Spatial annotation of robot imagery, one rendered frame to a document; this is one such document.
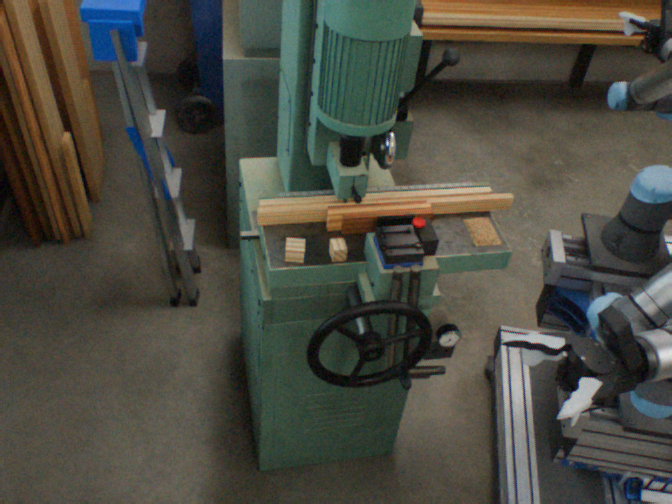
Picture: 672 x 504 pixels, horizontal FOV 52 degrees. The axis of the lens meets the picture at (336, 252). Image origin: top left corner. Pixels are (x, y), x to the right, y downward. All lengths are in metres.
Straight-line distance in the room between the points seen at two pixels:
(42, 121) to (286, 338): 1.38
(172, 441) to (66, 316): 0.69
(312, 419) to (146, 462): 0.57
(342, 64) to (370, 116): 0.13
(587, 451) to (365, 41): 1.05
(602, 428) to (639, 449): 0.12
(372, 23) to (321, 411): 1.15
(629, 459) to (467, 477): 0.73
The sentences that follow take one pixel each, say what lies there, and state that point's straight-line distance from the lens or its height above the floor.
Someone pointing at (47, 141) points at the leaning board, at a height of 0.48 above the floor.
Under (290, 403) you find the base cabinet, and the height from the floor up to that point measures 0.36.
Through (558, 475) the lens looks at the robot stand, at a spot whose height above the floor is 0.21.
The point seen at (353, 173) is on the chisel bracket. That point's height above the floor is 1.07.
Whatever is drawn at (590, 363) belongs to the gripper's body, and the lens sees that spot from 1.07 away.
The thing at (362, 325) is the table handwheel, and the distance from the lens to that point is 1.57.
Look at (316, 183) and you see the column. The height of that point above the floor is 0.87.
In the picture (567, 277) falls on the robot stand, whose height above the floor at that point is 0.71.
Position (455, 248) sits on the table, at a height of 0.90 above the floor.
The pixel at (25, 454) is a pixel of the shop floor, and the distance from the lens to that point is 2.43.
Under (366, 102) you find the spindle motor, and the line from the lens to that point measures 1.43.
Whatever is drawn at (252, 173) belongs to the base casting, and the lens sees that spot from 2.01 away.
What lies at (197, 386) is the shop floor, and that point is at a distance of 2.47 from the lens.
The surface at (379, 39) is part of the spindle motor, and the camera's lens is 1.36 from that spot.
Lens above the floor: 2.00
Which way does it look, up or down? 43 degrees down
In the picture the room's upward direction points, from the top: 7 degrees clockwise
